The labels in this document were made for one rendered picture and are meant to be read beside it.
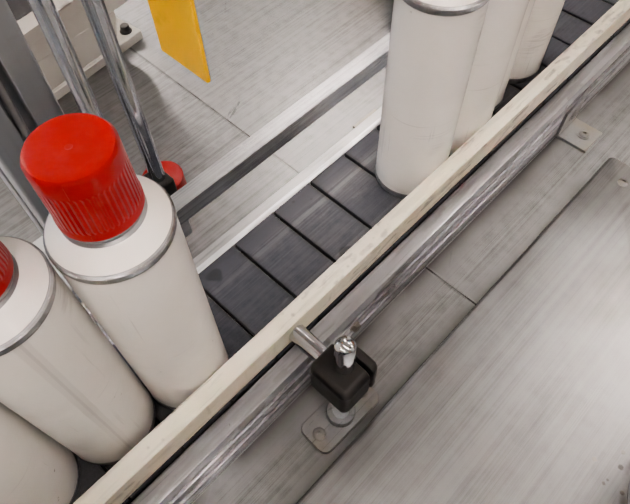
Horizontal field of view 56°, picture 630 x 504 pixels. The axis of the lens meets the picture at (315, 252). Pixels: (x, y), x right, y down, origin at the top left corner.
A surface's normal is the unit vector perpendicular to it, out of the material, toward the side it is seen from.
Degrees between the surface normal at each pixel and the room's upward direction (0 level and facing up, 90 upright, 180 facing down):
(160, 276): 90
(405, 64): 90
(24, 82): 90
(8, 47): 90
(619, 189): 0
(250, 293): 0
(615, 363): 0
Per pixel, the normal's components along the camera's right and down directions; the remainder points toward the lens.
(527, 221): -0.01, -0.53
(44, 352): 0.77, 0.54
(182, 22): -0.69, 0.62
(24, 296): 0.65, -0.30
